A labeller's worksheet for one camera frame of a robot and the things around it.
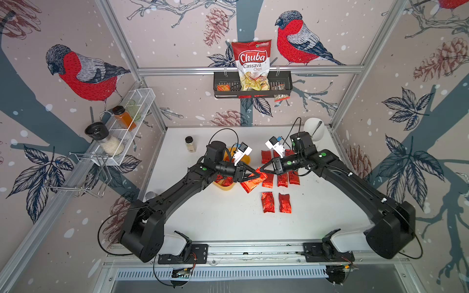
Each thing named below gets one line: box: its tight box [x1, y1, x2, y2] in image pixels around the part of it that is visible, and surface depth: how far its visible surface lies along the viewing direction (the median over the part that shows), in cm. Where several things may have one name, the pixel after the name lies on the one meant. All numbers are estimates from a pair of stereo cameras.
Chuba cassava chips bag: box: [231, 39, 272, 91], surface depth 85 cm
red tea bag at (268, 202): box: [261, 191, 275, 214], surface depth 87 cm
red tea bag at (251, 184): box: [239, 167, 269, 194], surface depth 71 cm
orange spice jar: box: [112, 105, 137, 132], surface depth 74 cm
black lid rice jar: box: [84, 122, 124, 156], surface depth 64 cm
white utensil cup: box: [303, 117, 325, 142], surface depth 105 cm
